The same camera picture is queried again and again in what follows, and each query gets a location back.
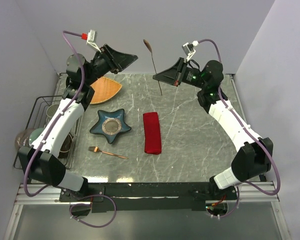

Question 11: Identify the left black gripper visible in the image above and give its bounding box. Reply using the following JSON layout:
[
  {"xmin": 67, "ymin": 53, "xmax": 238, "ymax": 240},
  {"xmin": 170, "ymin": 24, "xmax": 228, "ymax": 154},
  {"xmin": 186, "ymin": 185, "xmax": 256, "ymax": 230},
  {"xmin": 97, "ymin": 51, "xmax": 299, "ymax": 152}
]
[{"xmin": 84, "ymin": 43, "xmax": 139, "ymax": 86}]

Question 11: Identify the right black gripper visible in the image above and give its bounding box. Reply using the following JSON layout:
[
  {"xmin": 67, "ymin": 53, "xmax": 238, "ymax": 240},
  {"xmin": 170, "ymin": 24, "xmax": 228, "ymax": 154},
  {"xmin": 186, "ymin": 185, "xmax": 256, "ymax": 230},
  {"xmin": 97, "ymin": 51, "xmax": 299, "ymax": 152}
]
[{"xmin": 152, "ymin": 57, "xmax": 207, "ymax": 90}]

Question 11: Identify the copper spoon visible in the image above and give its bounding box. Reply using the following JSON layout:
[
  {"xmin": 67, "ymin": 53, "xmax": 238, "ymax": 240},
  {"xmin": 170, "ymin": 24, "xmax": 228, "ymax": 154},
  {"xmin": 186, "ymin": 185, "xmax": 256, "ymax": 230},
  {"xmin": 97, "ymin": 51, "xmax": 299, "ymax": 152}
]
[{"xmin": 143, "ymin": 39, "xmax": 163, "ymax": 96}]

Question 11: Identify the red cloth napkin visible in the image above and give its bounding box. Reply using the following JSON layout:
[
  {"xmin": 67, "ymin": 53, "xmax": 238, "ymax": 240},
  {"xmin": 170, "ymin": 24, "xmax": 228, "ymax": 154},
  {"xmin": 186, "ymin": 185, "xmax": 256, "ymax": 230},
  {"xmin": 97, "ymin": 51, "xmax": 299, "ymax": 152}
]
[{"xmin": 143, "ymin": 112, "xmax": 162, "ymax": 155}]

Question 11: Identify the copper fork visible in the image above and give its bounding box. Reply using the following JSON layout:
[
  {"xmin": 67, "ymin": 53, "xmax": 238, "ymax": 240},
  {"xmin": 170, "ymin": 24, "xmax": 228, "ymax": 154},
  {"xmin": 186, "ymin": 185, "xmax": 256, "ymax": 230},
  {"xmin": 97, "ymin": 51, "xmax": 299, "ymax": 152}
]
[{"xmin": 88, "ymin": 146, "xmax": 128, "ymax": 159}]

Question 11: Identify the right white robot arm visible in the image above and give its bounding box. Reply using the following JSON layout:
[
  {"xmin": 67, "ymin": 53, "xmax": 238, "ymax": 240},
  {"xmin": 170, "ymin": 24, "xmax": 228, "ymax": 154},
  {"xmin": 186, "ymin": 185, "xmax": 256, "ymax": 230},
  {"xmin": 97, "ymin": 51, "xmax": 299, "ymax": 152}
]
[{"xmin": 152, "ymin": 57, "xmax": 273, "ymax": 200}]

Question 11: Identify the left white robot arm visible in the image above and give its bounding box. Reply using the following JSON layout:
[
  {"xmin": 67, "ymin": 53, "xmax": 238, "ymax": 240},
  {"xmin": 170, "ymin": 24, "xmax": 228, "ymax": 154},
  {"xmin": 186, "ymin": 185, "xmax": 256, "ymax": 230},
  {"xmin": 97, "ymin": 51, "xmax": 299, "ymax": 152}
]
[{"xmin": 17, "ymin": 44, "xmax": 138, "ymax": 201}]

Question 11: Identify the orange woven basket tray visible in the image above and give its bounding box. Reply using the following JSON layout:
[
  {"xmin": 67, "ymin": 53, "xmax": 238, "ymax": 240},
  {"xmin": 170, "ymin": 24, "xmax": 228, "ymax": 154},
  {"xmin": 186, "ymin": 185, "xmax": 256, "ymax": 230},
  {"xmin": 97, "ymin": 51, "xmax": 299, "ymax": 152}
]
[{"xmin": 90, "ymin": 76, "xmax": 122, "ymax": 105}]

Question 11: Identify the blue star-shaped dish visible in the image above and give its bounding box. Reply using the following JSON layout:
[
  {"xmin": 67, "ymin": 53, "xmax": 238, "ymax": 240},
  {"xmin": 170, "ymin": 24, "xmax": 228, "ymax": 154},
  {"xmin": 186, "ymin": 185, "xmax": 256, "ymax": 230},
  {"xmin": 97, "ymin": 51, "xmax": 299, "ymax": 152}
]
[{"xmin": 89, "ymin": 108, "xmax": 132, "ymax": 144}]

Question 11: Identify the grey ribbed mug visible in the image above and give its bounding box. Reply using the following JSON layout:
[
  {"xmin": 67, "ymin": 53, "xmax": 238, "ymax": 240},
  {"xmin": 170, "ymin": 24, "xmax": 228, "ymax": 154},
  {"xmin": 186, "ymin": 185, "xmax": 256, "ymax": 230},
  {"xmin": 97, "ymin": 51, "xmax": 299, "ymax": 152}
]
[{"xmin": 46, "ymin": 104, "xmax": 59, "ymax": 124}]

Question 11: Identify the brown cream ceramic bowl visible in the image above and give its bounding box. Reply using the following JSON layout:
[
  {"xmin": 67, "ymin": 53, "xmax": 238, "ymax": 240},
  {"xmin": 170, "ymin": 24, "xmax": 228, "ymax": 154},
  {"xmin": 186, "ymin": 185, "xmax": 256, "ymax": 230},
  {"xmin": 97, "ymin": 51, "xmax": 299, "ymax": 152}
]
[{"xmin": 58, "ymin": 132, "xmax": 73, "ymax": 159}]

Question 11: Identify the green ceramic bowl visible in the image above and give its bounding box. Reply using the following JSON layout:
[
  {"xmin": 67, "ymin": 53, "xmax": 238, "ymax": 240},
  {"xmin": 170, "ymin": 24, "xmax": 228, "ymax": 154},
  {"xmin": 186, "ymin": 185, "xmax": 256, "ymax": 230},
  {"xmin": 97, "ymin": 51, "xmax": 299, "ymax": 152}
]
[{"xmin": 28, "ymin": 128, "xmax": 44, "ymax": 146}]

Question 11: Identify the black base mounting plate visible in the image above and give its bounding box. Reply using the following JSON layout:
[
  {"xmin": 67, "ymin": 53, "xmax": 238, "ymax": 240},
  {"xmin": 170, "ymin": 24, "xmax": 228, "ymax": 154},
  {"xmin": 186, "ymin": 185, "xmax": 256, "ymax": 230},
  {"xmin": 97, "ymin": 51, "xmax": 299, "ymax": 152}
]
[{"xmin": 59, "ymin": 182, "xmax": 237, "ymax": 213}]

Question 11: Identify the clear glass bowl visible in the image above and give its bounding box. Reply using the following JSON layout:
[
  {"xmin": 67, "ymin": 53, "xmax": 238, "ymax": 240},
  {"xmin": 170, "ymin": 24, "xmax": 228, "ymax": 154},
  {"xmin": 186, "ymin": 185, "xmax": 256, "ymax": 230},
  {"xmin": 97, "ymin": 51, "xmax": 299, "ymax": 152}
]
[{"xmin": 14, "ymin": 128, "xmax": 35, "ymax": 151}]

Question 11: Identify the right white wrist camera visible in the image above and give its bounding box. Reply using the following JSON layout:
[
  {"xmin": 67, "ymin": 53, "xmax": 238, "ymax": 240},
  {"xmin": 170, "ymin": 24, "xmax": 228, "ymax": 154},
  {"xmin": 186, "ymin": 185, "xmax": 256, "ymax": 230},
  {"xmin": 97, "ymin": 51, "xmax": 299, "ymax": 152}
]
[{"xmin": 182, "ymin": 40, "xmax": 199, "ymax": 62}]

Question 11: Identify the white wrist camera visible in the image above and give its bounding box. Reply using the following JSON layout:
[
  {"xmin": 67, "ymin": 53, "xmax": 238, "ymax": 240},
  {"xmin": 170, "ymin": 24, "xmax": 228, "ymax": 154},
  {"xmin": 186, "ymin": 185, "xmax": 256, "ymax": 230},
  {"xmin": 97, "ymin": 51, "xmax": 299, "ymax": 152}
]
[
  {"xmin": 81, "ymin": 29, "xmax": 101, "ymax": 52},
  {"xmin": 182, "ymin": 40, "xmax": 199, "ymax": 62}
]

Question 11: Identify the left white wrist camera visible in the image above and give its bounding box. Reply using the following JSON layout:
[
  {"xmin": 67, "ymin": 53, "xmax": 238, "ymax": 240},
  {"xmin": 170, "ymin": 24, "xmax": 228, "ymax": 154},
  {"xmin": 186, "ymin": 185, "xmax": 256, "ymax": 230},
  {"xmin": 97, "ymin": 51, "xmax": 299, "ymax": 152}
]
[{"xmin": 81, "ymin": 29, "xmax": 101, "ymax": 52}]

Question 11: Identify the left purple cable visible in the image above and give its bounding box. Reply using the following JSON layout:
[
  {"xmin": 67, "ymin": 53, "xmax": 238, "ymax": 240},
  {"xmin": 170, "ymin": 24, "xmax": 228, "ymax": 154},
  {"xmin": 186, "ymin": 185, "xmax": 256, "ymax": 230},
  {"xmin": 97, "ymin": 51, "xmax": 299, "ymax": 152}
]
[{"xmin": 23, "ymin": 30, "xmax": 117, "ymax": 228}]

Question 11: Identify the purple cable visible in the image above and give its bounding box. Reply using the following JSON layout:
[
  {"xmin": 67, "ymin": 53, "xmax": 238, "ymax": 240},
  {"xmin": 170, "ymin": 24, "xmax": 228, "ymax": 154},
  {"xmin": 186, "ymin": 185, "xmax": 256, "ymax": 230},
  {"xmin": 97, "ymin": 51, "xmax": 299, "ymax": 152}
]
[
  {"xmin": 196, "ymin": 38, "xmax": 281, "ymax": 219},
  {"xmin": 23, "ymin": 30, "xmax": 117, "ymax": 228}
]

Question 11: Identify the black wire dish rack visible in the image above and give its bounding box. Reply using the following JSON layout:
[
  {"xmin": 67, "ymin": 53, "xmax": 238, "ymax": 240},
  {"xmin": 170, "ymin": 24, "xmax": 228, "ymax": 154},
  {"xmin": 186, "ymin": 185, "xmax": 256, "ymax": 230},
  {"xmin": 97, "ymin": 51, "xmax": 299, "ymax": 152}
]
[{"xmin": 14, "ymin": 95, "xmax": 81, "ymax": 170}]

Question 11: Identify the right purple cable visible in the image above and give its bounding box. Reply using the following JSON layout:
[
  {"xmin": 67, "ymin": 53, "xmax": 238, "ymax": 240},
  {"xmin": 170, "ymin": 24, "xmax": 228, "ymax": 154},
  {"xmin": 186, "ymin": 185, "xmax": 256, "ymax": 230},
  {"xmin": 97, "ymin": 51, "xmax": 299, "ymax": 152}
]
[{"xmin": 196, "ymin": 38, "xmax": 281, "ymax": 219}]

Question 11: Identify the aluminium frame rail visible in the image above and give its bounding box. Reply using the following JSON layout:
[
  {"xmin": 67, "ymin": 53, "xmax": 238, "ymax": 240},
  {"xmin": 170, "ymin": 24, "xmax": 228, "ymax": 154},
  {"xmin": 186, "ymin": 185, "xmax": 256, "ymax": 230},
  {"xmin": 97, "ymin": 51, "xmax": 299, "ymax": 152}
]
[{"xmin": 14, "ymin": 181, "xmax": 280, "ymax": 205}]

